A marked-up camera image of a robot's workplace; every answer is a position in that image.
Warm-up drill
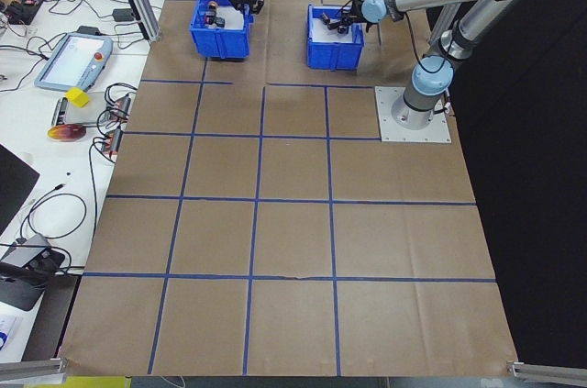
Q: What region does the black circuit board with wires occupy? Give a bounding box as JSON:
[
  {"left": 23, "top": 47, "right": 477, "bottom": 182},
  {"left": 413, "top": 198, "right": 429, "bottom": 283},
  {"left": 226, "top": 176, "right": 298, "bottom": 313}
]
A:
[{"left": 7, "top": 0, "right": 46, "bottom": 26}]

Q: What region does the blue push-button storage bin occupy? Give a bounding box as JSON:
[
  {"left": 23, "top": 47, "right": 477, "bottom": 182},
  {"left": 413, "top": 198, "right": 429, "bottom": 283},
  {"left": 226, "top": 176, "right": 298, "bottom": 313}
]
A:
[{"left": 189, "top": 0, "right": 255, "bottom": 62}]

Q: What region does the white liner of push-button bin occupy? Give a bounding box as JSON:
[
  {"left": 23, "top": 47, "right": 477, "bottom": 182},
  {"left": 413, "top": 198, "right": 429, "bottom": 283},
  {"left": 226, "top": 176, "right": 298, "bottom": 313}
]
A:
[{"left": 204, "top": 5, "right": 247, "bottom": 31}]

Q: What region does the black frame cover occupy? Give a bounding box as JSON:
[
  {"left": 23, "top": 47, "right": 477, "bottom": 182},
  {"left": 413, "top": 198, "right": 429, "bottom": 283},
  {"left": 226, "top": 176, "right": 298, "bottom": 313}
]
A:
[{"left": 426, "top": 0, "right": 587, "bottom": 366}]

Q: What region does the red black cable connector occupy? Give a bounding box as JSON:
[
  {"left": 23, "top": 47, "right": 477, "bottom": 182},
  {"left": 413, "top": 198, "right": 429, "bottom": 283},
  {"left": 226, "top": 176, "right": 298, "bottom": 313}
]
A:
[
  {"left": 105, "top": 94, "right": 135, "bottom": 121},
  {"left": 94, "top": 128, "right": 123, "bottom": 161}
]

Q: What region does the light blue teach pendant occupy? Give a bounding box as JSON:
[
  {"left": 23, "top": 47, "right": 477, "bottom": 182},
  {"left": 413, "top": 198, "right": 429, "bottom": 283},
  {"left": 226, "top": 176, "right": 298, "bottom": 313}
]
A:
[{"left": 34, "top": 31, "right": 115, "bottom": 94}]

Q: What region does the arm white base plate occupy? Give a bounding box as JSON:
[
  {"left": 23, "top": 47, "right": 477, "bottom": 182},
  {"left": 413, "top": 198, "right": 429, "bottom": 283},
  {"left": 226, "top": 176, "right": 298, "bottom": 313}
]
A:
[{"left": 374, "top": 85, "right": 453, "bottom": 144}]

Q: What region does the black flat panel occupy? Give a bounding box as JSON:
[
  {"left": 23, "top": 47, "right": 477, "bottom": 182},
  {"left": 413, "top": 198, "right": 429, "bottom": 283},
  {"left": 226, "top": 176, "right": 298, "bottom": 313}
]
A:
[{"left": 0, "top": 143, "right": 41, "bottom": 236}]

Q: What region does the black looped desk cable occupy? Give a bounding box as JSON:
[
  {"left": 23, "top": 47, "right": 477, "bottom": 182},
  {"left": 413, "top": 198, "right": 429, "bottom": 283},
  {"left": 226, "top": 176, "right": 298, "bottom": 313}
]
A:
[{"left": 26, "top": 182, "right": 89, "bottom": 243}]

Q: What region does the grey hub box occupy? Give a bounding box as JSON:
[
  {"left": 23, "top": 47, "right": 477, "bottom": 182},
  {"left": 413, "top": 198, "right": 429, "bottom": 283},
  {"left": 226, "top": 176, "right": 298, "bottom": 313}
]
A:
[{"left": 0, "top": 234, "right": 66, "bottom": 289}]

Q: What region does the yellow strip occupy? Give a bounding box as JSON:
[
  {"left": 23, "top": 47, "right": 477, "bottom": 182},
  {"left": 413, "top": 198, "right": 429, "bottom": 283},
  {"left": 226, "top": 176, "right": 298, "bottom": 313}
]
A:
[{"left": 25, "top": 375, "right": 132, "bottom": 388}]

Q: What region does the blue capacitor storage bin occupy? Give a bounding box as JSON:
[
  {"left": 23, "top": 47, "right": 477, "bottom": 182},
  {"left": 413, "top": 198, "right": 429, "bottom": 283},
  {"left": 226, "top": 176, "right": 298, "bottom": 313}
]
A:
[{"left": 305, "top": 3, "right": 367, "bottom": 72}]

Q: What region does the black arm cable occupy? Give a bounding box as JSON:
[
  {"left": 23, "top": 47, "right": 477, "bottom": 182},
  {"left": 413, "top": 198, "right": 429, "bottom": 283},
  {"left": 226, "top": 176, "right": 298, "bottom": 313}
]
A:
[{"left": 402, "top": 11, "right": 426, "bottom": 64}]

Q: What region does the aluminium profile bar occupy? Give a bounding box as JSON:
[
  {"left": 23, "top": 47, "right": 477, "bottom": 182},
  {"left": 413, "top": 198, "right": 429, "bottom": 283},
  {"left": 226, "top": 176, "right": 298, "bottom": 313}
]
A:
[
  {"left": 0, "top": 357, "right": 71, "bottom": 382},
  {"left": 506, "top": 359, "right": 587, "bottom": 385}
]

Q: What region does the white label card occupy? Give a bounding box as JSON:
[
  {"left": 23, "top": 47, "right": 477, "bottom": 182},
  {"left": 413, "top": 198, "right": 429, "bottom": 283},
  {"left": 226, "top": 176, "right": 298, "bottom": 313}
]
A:
[{"left": 0, "top": 314, "right": 22, "bottom": 350}]

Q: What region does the yellow cube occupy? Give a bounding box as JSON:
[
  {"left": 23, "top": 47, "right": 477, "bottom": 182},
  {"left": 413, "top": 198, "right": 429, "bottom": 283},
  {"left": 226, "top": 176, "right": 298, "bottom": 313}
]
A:
[{"left": 64, "top": 88, "right": 91, "bottom": 109}]

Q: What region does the silver metal holder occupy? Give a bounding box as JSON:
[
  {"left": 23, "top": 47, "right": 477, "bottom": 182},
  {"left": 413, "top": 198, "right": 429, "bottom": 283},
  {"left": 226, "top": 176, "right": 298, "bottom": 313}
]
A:
[{"left": 50, "top": 98, "right": 71, "bottom": 127}]

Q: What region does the white liner of capacitor bin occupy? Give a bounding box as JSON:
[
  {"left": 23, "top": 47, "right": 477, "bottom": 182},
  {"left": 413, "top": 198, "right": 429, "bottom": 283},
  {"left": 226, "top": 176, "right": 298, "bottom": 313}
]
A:
[{"left": 312, "top": 16, "right": 359, "bottom": 44}]

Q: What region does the red yellow disc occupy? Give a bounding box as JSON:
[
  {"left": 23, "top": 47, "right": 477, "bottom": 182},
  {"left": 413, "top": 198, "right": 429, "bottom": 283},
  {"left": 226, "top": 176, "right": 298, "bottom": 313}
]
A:
[{"left": 47, "top": 125, "right": 89, "bottom": 143}]

